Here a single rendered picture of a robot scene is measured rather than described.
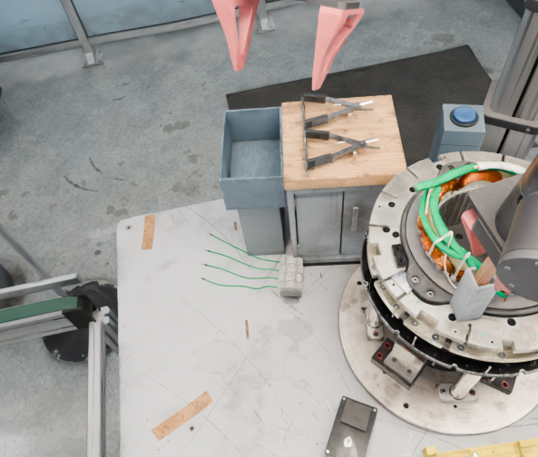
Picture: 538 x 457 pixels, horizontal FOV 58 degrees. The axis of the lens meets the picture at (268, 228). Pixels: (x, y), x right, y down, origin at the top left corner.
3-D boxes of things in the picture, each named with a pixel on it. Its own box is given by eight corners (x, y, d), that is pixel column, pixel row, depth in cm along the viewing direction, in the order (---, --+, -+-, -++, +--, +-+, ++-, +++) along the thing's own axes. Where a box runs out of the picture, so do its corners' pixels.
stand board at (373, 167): (284, 190, 82) (283, 181, 80) (282, 111, 92) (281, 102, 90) (406, 183, 80) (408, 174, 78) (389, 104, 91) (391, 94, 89)
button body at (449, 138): (454, 216, 107) (485, 132, 86) (420, 213, 108) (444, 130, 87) (452, 190, 111) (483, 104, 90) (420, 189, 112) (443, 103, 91)
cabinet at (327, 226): (293, 267, 103) (286, 189, 82) (290, 198, 114) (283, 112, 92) (386, 263, 102) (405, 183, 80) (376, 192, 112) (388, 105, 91)
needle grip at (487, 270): (477, 289, 55) (494, 266, 50) (469, 276, 56) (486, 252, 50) (490, 285, 55) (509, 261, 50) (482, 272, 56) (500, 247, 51)
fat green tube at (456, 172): (414, 198, 66) (416, 189, 64) (406, 176, 68) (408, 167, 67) (523, 183, 66) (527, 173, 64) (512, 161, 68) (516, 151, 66)
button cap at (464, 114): (476, 125, 87) (478, 121, 86) (453, 123, 88) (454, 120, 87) (474, 109, 89) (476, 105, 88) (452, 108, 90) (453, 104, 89)
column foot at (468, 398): (435, 384, 85) (435, 383, 84) (474, 384, 85) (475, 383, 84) (437, 402, 83) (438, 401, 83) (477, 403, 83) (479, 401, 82)
